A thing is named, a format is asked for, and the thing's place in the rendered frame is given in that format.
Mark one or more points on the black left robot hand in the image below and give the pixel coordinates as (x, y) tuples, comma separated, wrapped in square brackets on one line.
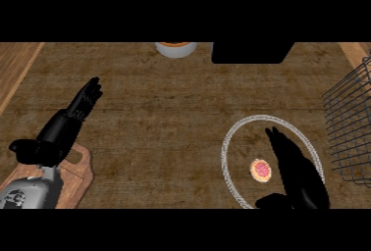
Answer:
[(57, 134)]

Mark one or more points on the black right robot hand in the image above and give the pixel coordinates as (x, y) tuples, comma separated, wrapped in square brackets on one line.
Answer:
[(298, 176)]

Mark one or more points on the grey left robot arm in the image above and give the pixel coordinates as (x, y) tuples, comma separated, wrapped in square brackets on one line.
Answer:
[(29, 192)]

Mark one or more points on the pink frosted cupcake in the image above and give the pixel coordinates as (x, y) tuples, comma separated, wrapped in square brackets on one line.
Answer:
[(260, 170)]

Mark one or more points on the wooden cutting board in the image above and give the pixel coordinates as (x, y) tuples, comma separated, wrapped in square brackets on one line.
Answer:
[(72, 176)]

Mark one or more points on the black box appliance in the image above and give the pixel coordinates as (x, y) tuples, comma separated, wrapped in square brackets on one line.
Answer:
[(251, 52)]

